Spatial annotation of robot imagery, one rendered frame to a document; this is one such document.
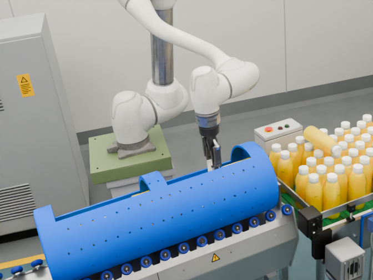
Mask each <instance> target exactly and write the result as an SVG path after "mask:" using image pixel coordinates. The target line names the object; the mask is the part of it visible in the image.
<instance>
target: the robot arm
mask: <svg viewBox="0 0 373 280"><path fill-rule="evenodd" d="M118 2H119V3H120V5H121V6H122V7H123V8H124V9H125V10H126V11H127V12H128V13H129V14H130V15H132V16H133V17H134V18H135V19H136V20H137V21H138V22H139V23H140V24H141V25H142V26H143V27H145V28H146V29H147V30H148V31H149V32H150V43H151V58H152V79H151V80H150V81H149V82H148V84H147V88H146V90H145V94H144V95H142V96H141V95H140V94H139V93H137V92H135V91H123V92H120V93H118V94H117V95H116V96H115V97H114V98H113V100H112V105H111V110H110V115H111V120H112V126H113V131H114V134H115V137H116V141H114V142H113V145H111V146H108V147H107V148H106V149H107V152H108V153H113V152H118V159H120V160H122V159H125V158H128V157H131V156H136V155H139V154H143V153H147V152H154V151H156V150H157V149H156V146H155V145H154V144H153V143H152V141H151V140H150V138H149V133H148V131H149V130H150V129H151V128H152V127H153V126H154V125H157V124H160V123H163V122H166V121H168V120H170V119H172V118H174V117H176V116H178V115H179V114H181V113H182V112H183V111H184V110H185V109H186V107H187V106H188V102H189V96H188V93H187V90H186V89H185V88H184V87H183V86H182V85H181V84H179V82H178V81H177V80H176V79H175V78H174V56H173V45H176V46H179V47H182V48H184V49H187V50H189V51H191V52H194V53H196V54H199V55H201V56H203V57H205V58H207V59H209V60H210V61H211V62H212V63H213V64H214V66H215V70H214V69H213V68H212V67H210V66H201V67H198V68H196V69H195V70H193V71H192V73H191V77H190V96H191V102H192V105H193V107H194V110H195V118H196V124H197V125H198V126H199V133H200V135H201V139H202V144H203V151H204V156H205V157H206V160H207V166H208V172H210V171H213V170H215V169H218V168H220V166H221V145H220V144H219V145H218V144H217V141H218V140H217V138H216V135H217V134H218V133H219V131H220V129H219V123H220V108H219V106H220V105H221V104H222V103H223V102H225V101H226V100H228V99H231V98H235V97H238V96H240V95H242V94H244V93H246V92H248V91H250V90H251V89H253V88H254V87H255V86H256V84H257V83H258V81H259V78H260V71H259V69H258V67H257V66H256V65H255V64H253V63H251V62H244V61H240V60H238V59H237V58H236V57H229V56H227V55H226V54H225V53H224V52H223V51H221V50H220V49H219V48H217V47H216V46H214V45H212V44H210V43H208V42H206V41H204V40H202V39H199V38H197V37H195V36H192V35H191V34H188V33H186V32H183V31H181V30H179V29H177V28H175V27H173V7H174V6H175V4H176V2H177V0H118Z"/></svg>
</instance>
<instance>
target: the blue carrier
mask: <svg viewBox="0 0 373 280"><path fill-rule="evenodd" d="M248 157H250V158H249V159H246V158H248ZM242 159H246V160H243V161H240V160H242ZM237 161H240V162H237ZM234 162H236V163H234ZM231 163H233V164H231ZM228 164H230V165H228ZM226 165H228V166H226ZM223 166H225V167H223ZM233 174H234V175H233ZM222 177H223V178H222ZM148 190H150V191H149V192H145V191H148ZM142 192H145V193H142ZM138 193H142V194H139V195H137V196H133V197H132V195H135V194H138ZM169 195H170V196H169ZM234 195H235V196H234ZM160 198H161V199H160ZM278 199H279V188H278V182H277V178H276V174H275V171H274V168H273V166H272V164H271V162H270V159H269V157H268V156H267V154H266V153H265V152H264V150H263V149H262V148H261V147H260V146H259V145H258V144H257V143H255V142H251V141H250V142H245V143H242V144H239V145H236V146H234V147H233V149H232V150H231V156H230V160H229V161H226V162H223V163H221V166H220V168H218V169H215V170H213V171H210V172H208V168H204V169H201V170H199V171H195V172H192V173H189V174H186V175H183V176H180V177H177V178H173V179H170V180H168V181H165V179H164V178H163V176H162V175H161V174H160V173H159V172H158V171H154V172H151V173H148V174H144V175H142V176H140V177H139V190H137V191H134V192H131V193H127V194H124V195H122V196H119V197H115V198H112V199H109V200H107V201H103V202H100V203H97V204H94V205H91V206H88V207H85V208H81V209H78V210H76V211H73V212H69V213H66V214H63V215H60V216H57V217H55V216H54V213H53V210H52V206H51V204H50V205H47V206H44V207H41V208H37V209H35V210H34V211H33V215H34V220H35V224H36V227H37V232H38V235H39V239H40V242H41V245H42V249H43V253H44V256H45V259H46V262H47V265H48V268H49V271H50V274H51V277H52V280H79V279H82V278H84V277H87V276H90V275H93V274H96V273H98V272H101V271H104V270H106V269H109V268H112V267H115V266H118V265H120V264H123V263H125V262H129V261H131V260H134V259H137V258H139V257H142V256H145V255H147V254H150V253H153V252H156V251H159V250H161V249H164V248H167V247H170V246H173V245H175V244H178V243H180V242H184V241H186V240H189V239H191V238H194V237H197V236H200V235H202V234H205V233H208V232H211V231H214V230H216V229H219V228H221V227H225V226H227V225H230V224H233V223H235V222H238V221H241V220H244V219H246V218H249V217H252V216H255V215H257V214H260V213H263V212H266V211H268V210H271V209H273V208H275V206H276V205H277V203H278ZM151 201H152V202H151ZM213 202H214V204H213ZM140 205H141V206H140ZM180 214H182V215H180ZM104 217H105V218H104ZM172 217H173V218H172ZM163 220H164V221H163ZM92 221H94V222H92ZM80 224H81V226H80ZM152 224H153V225H152ZM140 228H142V229H140ZM67 229H69V230H67ZM105 240H106V241H105ZM93 244H94V245H93ZM81 248H82V249H81ZM68 253H70V254H68Z"/></svg>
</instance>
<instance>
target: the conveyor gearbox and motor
mask: <svg viewBox="0 0 373 280"><path fill-rule="evenodd" d="M364 266H365V251H364V250H363V249H362V248H361V247H360V246H358V245H357V244H356V243H355V242H354V241H353V240H352V239H351V238H350V237H345V238H342V239H340V240H338V241H335V242H332V243H330V244H327V245H326V246H325V268H326V276H327V278H328V279H329V280H362V275H363V274H364Z"/></svg>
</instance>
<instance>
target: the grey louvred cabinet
mask: <svg viewBox="0 0 373 280"><path fill-rule="evenodd" d="M50 204H51V206H52V210H53V213H54V216H55V217H57V216H60V215H63V214H66V213H69V212H73V211H76V210H78V209H81V208H85V207H88V206H90V197H89V186H88V177H87V173H86V170H85V166H84V162H83V157H82V154H81V151H80V146H79V142H78V138H77V134H76V131H75V127H74V123H73V118H72V115H71V112H70V107H69V103H68V99H67V95H66V92H65V88H64V84H63V80H62V76H61V72H60V69H59V64H58V61H57V56H56V52H55V49H54V45H53V41H52V37H51V33H50V30H49V25H48V22H47V17H46V13H45V12H43V13H36V14H30V15H26V16H19V17H13V18H6V19H0V244H2V243H7V242H11V241H16V240H20V239H25V238H29V237H35V236H38V232H37V227H36V224H35V220H34V215H33V211H34V210H35V209H37V208H41V207H44V206H47V205H50Z"/></svg>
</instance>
